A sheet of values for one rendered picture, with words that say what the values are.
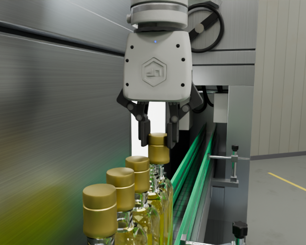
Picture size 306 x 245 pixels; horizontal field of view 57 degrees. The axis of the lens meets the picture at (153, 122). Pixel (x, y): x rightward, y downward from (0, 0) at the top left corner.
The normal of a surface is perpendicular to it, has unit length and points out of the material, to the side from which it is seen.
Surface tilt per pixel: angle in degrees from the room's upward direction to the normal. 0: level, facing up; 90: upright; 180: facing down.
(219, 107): 90
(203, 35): 90
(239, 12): 90
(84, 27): 90
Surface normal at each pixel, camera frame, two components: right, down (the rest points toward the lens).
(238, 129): -0.26, 0.15
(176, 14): 0.53, 0.13
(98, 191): 0.00, -0.99
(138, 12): -0.70, 0.11
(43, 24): 0.96, 0.04
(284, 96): 0.29, 0.15
